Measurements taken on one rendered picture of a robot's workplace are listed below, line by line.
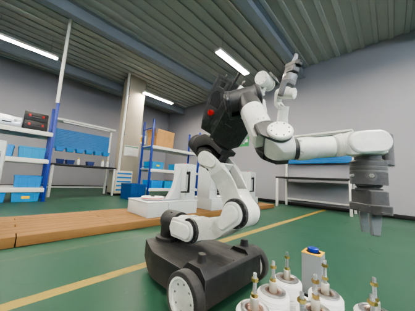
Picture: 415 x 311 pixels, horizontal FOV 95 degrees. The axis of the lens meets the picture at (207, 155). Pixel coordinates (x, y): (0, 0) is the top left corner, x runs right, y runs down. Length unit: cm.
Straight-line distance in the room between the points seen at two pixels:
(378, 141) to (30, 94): 878
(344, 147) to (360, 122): 516
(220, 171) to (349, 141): 57
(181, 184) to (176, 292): 208
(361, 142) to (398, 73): 550
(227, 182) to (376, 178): 58
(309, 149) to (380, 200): 22
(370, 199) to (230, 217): 52
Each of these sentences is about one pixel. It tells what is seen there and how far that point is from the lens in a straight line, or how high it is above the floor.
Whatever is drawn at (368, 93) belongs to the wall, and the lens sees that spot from 603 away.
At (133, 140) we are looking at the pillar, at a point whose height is 176.
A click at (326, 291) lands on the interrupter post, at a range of 81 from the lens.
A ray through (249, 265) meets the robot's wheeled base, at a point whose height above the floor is 14.
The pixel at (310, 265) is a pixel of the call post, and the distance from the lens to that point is 96.
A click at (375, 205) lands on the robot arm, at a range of 69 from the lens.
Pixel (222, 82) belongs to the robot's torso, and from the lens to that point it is 100.
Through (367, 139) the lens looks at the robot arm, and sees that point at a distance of 69.
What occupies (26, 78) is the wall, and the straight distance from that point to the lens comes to 897.
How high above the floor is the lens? 58
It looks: 7 degrees up
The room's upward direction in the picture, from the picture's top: 3 degrees clockwise
